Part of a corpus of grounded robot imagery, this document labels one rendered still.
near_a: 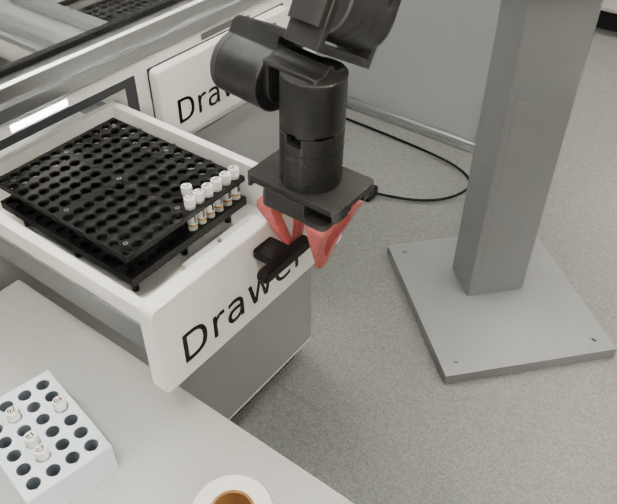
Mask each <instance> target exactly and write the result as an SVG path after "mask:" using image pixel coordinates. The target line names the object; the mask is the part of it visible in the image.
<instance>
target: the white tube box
mask: <svg viewBox="0 0 617 504"><path fill-rule="evenodd" d="M56 396H63V397H64V398H65V400H66V402H67V407H68V409H67V410H66V411H65V412H64V413H60V414H59V413H56V411H55V410H54V407H53V405H52V400H53V399H54V398H55V397H56ZM11 406H16V407H18V409H19V411H20V413H21V417H22V419H21V421H19V422H18V423H16V424H10V422H9V421H8V419H7V417H6V415H5V411H6V409H7V408H9V407H11ZM29 431H35V432H36V433H37V434H38V436H39V439H40V444H45V445H46V446H47V447H48V450H49V453H50V458H49V460H48V461H46V462H44V463H39V462H38V461H37V459H36V458H35V456H34V454H33V450H34V449H32V450H31V449H28V447H27V446H26V444H25V442H24V435H25V434H26V433H27V432H29ZM118 469H119V467H118V463H117V460H116V457H115V454H114V451H113V448H112V445H111V444H110V443H109V442H108V441H107V439H106V438H105V437H104V436H103V435H102V433H101V432H100V431H99V430H98V429H97V427H96V426H95V425H94V424H93V423H92V421H91V420H90V419H89V418H88V417H87V415H86V414H85V413H84V412H83V411H82V409H81V408H80V407H79V406H78V405H77V403H76V402H75V401H74V400H73V399H72V397H71V396H70V395H69V394H68V393H67V391H66V390H65V389H64V388H63V387H62V385H61V384H60V383H59V382H58V381H57V379H56V378H55V377H54V376H53V375H52V373H51V372H50V371H49V370H46V371H44V372H43V373H41V374H39V375H37V376H36V377H34V378H32V379H30V380H29V381H27V382H25V383H23V384H22V385H20V386H18V387H17V388H15V389H13V390H11V391H10V392H8V393H6V394H4V395H3V396H1V397H0V471H1V472H2V474H3V475H4V477H5V478H6V480H7V481H8V483H9V484H10V486H11V487H12V489H13V490H14V492H15V493H16V495H17V496H18V498H19V499H20V501H21V502H22V504H69V503H71V502H72V501H73V500H75V499H76V498H78V497H79V496H81V495H82V494H83V493H85V492H86V491H88V490H89V489H91V488H92V487H94V486H95V485H96V484H98V483H99V482H101V481H102V480H104V479H105V478H106V477H108V476H109V475H111V474H112V473H114V472H115V471H117V470H118Z"/></svg>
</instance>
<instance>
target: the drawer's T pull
mask: <svg viewBox="0 0 617 504"><path fill-rule="evenodd" d="M309 248H310V245H309V241H308V238H307V236H306V235H300V236H299V237H298V238H297V239H295V240H294V241H293V242H292V243H291V244H289V245H287V244H285V243H283V242H281V241H279V240H277V239H275V238H273V237H269V238H267V239H266V240H265V241H264V242H262V243H261V244H260V245H259V246H257V247H256V248H255V249H254V251H253V255H254V258H255V259H257V260H259V261H261V262H263V263H265V264H266V265H264V266H263V267H262V268H261V269H260V270H259V271H258V273H257V279H258V280H259V281H260V282H262V283H264V284H268V283H270V282H271V281H272V280H273V279H274V278H275V277H277V276H278V275H279V274H280V273H281V272H282V271H283V270H285V269H286V268H287V267H288V266H289V265H290V264H292V263H293V262H294V261H295V260H296V259H297V258H298V257H300V256H301V255H302V254H303V253H304V252H305V251H307V250H308V249H309Z"/></svg>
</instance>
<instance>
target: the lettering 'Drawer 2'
mask: <svg viewBox="0 0 617 504"><path fill-rule="evenodd" d="M213 89H216V90H217V92H216V93H214V94H212V95H211V96H210V98H209V104H210V105H211V106H213V105H215V104H216V103H217V101H218V102H220V93H219V88H218V87H217V86H214V87H212V88H211V89H210V90H209V93H210V92H211V91H212V90H213ZM205 94H206V91H205V92H203V93H202V94H201V96H200V95H198V101H199V110H200V113H201V112H202V105H201V98H202V96H203V95H205ZM215 95H217V100H216V101H215V102H214V103H212V102H211V99H212V97H213V96H215ZM186 99H189V100H190V101H191V105H192V110H191V113H190V115H189V116H188V117H187V118H185V119H183V117H182V110H181V102H182V101H184V100H186ZM177 102H178V109H179V117H180V124H182V123H183V122H185V121H187V120H188V119H189V118H190V117H191V116H192V115H193V113H194V108H195V106H194V100H193V98H192V97H190V96H186V97H184V98H182V99H180V100H178V101H177Z"/></svg>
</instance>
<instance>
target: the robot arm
mask: <svg viewBox="0 0 617 504"><path fill-rule="evenodd" d="M400 3H401V0H292V3H291V6H290V9H289V12H288V15H287V16H289V17H290V20H289V23H288V26H287V28H284V27H281V26H278V25H276V24H277V23H275V22H273V23H269V22H265V21H262V20H258V19H254V18H251V17H250V15H247V16H244V15H237V16H236V17H234V19H233V20H232V22H231V25H230V28H229V31H228V32H227V33H226V34H225V35H223V36H222V37H221V39H220V40H219V41H218V43H217V44H216V46H215V48H214V50H213V53H212V56H211V60H210V74H211V78H212V80H213V82H214V84H215V85H216V86H217V87H218V88H220V89H222V90H224V91H226V92H228V93H230V94H232V95H234V96H236V97H238V98H240V99H242V100H244V101H246V102H248V103H250V104H252V105H254V106H256V107H258V108H260V109H262V110H265V111H267V112H273V111H277V110H279V150H277V151H276V152H274V153H273V154H271V155H270V156H268V157H267V158H265V159H264V160H262V161H261V162H260V163H258V164H257V165H255V166H254V167H252V168H251V169H249V170H248V172H247V175H248V185H249V186H251V185H253V184H254V183H256V184H258V185H260V186H262V187H263V195H262V196H261V197H260V198H258V199H257V201H256V202H257V208H258V209H259V211H260V212H261V214H262V215H263V216H264V218H265V219H266V220H267V222H268V223H269V224H270V226H271V227H272V228H273V230H274V231H275V232H276V234H277V235H278V237H279V238H280V240H281V242H283V243H285V244H287V245H289V244H291V243H292V242H293V241H294V240H295V239H297V238H298V237H299V236H300V235H303V231H304V226H305V231H306V234H307V238H308V241H309V245H310V248H311V252H312V255H313V259H314V262H315V265H316V267H317V268H318V269H320V268H322V267H323V266H324V265H325V264H326V263H327V262H328V260H329V257H330V255H331V253H332V251H333V249H334V247H335V245H336V242H337V240H338V238H339V236H340V235H341V233H342V232H343V230H344V229H345V228H346V226H347V225H348V223H349V222H350V221H351V219H352V218H353V216H354V215H355V214H356V212H357V211H358V209H359V208H360V207H361V205H362V201H365V200H366V199H367V198H368V197H370V196H371V195H372V194H373V188H374V180H373V179H372V178H370V177H368V176H365V175H363V174H361V173H358V172H356V171H353V170H351V169H349V168H346V167H344V166H342V165H343V150H344V136H345V121H346V106H347V91H348V77H349V71H348V68H347V67H346V66H345V65H344V64H343V63H341V62H339V61H337V60H335V59H332V58H328V57H322V56H319V55H317V54H314V53H312V52H309V51H307V50H305V49H303V47H306V48H308V49H310V50H313V51H315V52H318V53H321V54H324V55H327V56H330V57H333V58H336V59H339V60H342V61H345V62H348V63H351V64H354V65H357V66H360V67H363V68H366V69H369V67H370V65H371V62H372V60H373V57H374V54H375V52H376V49H377V47H378V46H379V45H381V44H382V43H383V42H384V41H385V39H386V38H387V37H388V35H389V33H390V31H391V29H392V27H393V24H394V21H395V18H396V15H397V12H398V9H399V6H400ZM325 41H327V42H330V43H333V44H336V45H337V47H334V46H331V45H329V44H326V43H325ZM282 214H285V215H287V216H289V217H291V218H293V219H294V222H293V232H292V237H291V235H290V233H289V230H288V228H287V226H286V224H285V222H284V219H283V217H282Z"/></svg>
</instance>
